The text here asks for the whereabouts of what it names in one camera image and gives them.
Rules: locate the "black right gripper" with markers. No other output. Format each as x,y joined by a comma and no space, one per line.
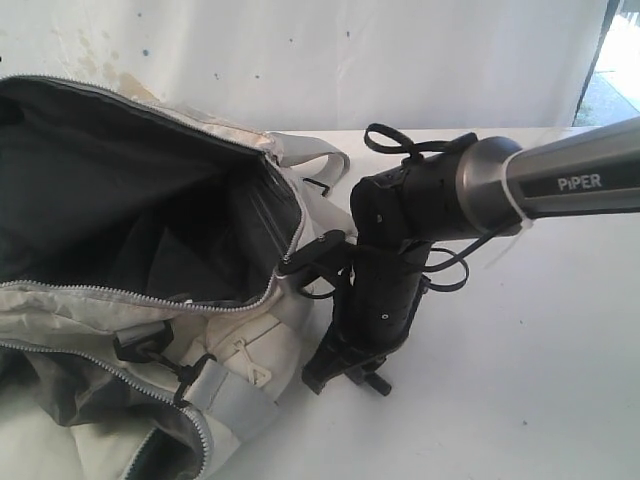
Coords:
373,309

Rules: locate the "white marker with black cap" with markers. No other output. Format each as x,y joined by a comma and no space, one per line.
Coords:
375,382

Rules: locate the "white fabric duffel bag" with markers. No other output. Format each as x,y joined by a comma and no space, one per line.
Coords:
151,308

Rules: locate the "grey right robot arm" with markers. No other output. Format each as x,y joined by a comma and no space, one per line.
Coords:
444,201

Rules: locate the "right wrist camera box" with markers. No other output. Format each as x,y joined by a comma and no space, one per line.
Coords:
310,255

